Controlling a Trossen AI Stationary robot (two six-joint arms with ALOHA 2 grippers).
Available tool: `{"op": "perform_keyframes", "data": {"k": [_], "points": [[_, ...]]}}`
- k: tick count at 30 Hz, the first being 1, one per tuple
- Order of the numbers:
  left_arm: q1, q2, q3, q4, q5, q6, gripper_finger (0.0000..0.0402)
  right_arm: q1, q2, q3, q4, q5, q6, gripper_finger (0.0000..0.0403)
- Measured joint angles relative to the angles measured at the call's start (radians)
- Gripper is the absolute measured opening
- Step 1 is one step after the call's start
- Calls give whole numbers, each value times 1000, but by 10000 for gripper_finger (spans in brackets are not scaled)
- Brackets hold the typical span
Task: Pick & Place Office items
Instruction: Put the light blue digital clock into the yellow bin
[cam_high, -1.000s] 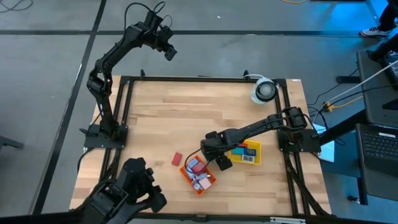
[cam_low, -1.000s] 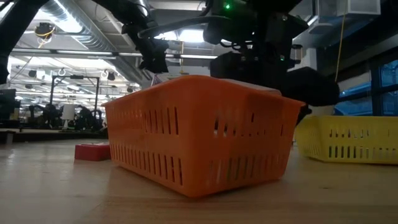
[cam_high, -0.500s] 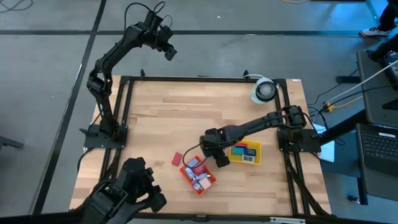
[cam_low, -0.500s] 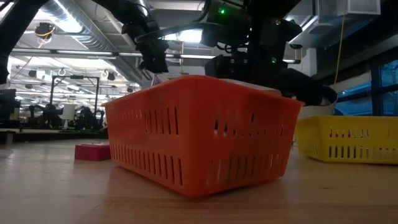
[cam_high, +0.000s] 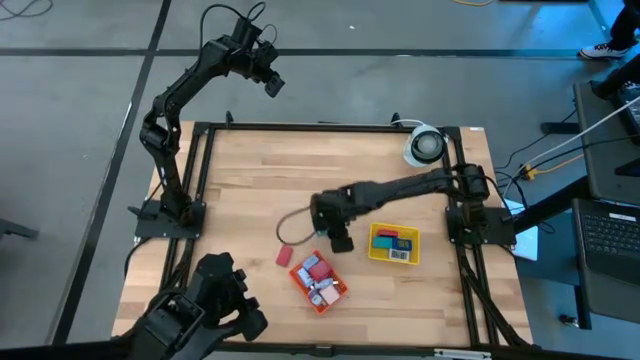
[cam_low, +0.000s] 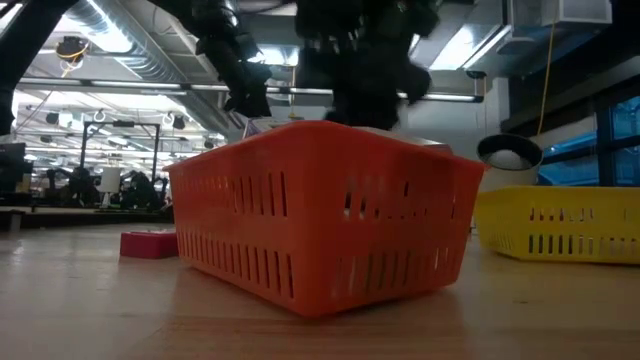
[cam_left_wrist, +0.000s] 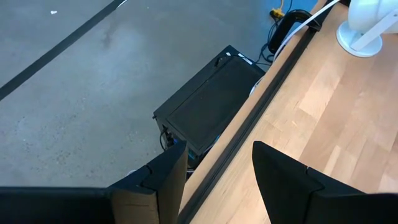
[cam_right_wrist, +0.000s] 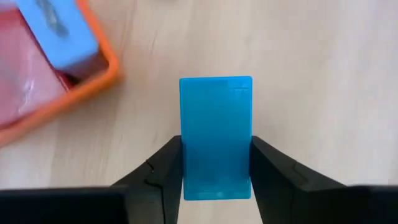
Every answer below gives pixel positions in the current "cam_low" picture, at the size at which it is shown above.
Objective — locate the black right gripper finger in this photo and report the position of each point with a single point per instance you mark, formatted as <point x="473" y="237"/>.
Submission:
<point x="345" y="117"/>
<point x="381" y="117"/>

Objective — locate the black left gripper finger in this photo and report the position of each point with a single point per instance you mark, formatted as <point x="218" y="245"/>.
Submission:
<point x="259" y="102"/>
<point x="236" y="100"/>

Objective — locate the white-framed small display device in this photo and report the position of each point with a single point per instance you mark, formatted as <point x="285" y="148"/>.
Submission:
<point x="270" y="127"/>

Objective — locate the black background robot arm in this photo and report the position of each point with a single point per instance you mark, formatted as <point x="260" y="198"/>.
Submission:
<point x="140" y="190"/>
<point x="80" y="187"/>

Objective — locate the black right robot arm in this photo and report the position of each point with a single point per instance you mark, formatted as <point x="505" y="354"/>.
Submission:
<point x="380" y="20"/>

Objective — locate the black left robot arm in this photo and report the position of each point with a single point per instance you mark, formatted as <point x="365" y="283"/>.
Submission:
<point x="30" y="45"/>

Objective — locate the orange plastic basket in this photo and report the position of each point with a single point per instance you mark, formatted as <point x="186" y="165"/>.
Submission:
<point x="315" y="165"/>

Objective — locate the yellow plastic basket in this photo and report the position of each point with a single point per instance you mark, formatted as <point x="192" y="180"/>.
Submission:
<point x="575" y="200"/>

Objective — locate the white ceiling ventilation unit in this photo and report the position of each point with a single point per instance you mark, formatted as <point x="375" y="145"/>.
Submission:
<point x="575" y="12"/>

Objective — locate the dark background monitor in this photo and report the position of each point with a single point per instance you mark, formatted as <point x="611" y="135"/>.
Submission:
<point x="12" y="165"/>

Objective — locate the blue glass window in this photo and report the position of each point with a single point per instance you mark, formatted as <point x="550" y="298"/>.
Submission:
<point x="625" y="120"/>

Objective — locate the silver ceiling air duct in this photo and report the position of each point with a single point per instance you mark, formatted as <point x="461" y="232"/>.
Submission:
<point x="145" y="45"/>

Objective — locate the overhead frame beam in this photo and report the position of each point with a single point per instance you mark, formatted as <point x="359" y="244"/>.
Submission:
<point x="135" y="85"/>

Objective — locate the black background rig frame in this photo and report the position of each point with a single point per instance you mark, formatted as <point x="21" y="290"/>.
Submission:
<point x="120" y="124"/>

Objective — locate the black overhead camera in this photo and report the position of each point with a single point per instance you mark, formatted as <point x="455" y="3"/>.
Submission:
<point x="72" y="49"/>

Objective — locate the red wall charger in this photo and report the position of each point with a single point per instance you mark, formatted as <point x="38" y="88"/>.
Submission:
<point x="147" y="246"/>

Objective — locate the black table frame rail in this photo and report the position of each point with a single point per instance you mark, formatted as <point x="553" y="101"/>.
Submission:
<point x="90" y="217"/>

